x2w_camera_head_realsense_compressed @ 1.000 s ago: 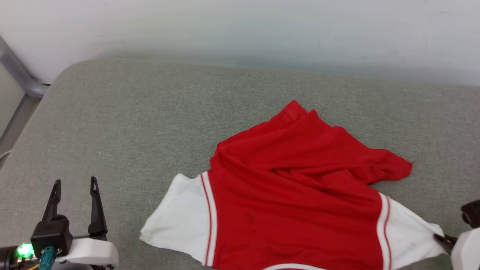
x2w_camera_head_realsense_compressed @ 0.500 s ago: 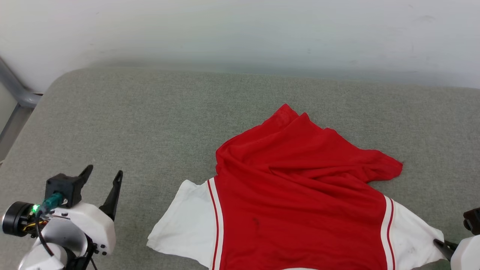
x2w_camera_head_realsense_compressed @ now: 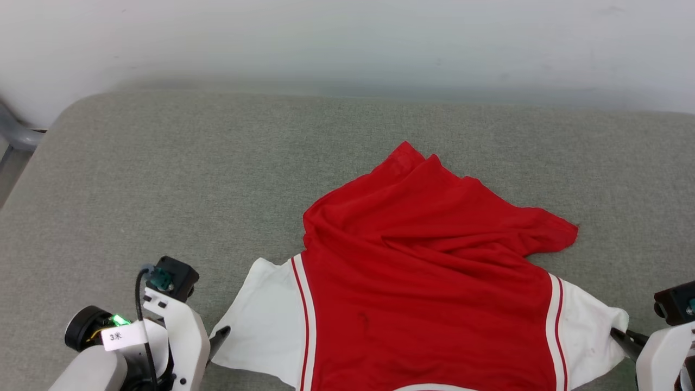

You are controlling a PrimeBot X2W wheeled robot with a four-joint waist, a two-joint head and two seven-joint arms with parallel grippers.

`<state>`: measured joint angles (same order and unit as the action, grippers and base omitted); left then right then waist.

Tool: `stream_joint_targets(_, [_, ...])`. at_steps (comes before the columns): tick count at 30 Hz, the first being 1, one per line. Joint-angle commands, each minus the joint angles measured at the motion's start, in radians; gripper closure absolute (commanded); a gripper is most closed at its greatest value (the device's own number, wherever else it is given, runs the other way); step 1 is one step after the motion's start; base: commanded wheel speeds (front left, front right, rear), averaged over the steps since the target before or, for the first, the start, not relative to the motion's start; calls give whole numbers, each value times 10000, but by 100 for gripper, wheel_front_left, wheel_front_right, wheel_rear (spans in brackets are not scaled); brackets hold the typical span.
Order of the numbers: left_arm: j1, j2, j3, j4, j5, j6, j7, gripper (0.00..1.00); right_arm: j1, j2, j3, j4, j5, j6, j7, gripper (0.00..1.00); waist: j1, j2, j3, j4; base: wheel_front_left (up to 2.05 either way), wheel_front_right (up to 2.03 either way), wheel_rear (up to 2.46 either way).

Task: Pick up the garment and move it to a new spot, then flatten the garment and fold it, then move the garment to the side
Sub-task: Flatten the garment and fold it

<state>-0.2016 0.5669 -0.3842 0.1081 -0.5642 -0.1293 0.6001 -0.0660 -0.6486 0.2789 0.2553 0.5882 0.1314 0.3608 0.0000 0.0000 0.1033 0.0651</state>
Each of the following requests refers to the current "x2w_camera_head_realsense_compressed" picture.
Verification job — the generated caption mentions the grey metal frame strip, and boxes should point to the grey metal frame strip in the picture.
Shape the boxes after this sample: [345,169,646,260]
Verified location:
[0,100,47,210]

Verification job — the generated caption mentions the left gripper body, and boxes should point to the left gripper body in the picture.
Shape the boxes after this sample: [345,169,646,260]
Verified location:
[142,287,212,391]

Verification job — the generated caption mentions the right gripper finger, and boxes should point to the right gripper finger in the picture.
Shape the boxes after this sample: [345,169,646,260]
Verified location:
[611,327,650,361]

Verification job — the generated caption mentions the white paper cable label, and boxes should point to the white paper cable label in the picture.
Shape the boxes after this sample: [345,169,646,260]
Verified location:
[101,320,148,352]

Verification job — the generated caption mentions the red and white basketball jersey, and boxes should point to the red and white basketball jersey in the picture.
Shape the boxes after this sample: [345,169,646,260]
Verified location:
[209,141,630,391]

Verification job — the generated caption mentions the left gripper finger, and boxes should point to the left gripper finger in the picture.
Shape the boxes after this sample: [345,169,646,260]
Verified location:
[210,326,232,362]

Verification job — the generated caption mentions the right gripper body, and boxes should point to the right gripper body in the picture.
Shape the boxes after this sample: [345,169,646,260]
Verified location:
[635,320,695,391]

